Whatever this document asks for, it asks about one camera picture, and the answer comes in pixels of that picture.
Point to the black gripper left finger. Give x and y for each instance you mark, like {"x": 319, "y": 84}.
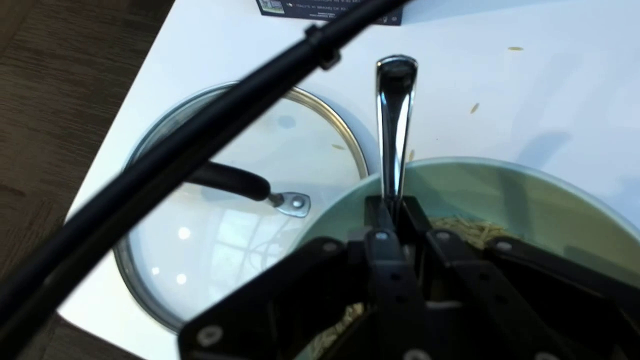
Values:
{"x": 386, "y": 280}

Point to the light green bowl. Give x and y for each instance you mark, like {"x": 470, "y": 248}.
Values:
{"x": 520, "y": 192}

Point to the spilled rice grain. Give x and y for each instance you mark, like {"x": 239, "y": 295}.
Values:
{"x": 515, "y": 49}

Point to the white side table orange frame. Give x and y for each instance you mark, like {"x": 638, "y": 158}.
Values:
{"x": 532, "y": 101}

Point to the glass pot lid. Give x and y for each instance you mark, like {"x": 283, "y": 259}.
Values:
{"x": 220, "y": 246}

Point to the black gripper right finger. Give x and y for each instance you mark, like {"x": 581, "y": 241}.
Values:
{"x": 466, "y": 280}

